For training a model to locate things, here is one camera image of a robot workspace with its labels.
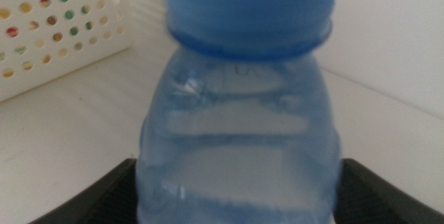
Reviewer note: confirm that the small water bottle blue cap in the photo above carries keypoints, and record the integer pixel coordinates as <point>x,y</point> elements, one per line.
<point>243,130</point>

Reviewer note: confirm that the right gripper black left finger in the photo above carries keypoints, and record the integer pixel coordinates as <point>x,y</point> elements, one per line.
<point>86,203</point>

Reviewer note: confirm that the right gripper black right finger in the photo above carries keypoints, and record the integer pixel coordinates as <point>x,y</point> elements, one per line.
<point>381,199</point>

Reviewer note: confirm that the yellow tea bottle green label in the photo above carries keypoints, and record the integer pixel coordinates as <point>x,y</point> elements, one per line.
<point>69,15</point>

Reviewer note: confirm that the white perforated plastic basket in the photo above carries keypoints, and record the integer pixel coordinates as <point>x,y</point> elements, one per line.
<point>86,43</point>

